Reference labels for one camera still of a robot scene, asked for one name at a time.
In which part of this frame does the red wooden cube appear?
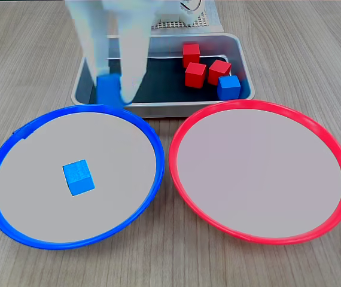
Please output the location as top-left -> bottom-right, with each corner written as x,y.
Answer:
208,59 -> 232,86
182,43 -> 201,68
184,62 -> 207,89

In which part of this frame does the white dish red rim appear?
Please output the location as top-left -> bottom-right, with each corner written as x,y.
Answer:
168,99 -> 341,246

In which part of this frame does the white dish blue rim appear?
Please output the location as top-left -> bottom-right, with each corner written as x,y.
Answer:
0,103 -> 166,251

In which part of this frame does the silver metal tray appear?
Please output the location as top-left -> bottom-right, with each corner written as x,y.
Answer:
71,32 -> 256,119

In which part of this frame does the white mesh mat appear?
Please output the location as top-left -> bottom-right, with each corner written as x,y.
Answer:
152,0 -> 219,30

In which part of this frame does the blue wooden cube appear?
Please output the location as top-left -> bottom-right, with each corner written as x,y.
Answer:
96,74 -> 126,107
62,159 -> 96,197
217,75 -> 242,101

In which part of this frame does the black tray liner mat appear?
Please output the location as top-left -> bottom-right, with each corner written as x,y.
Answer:
88,55 -> 238,104

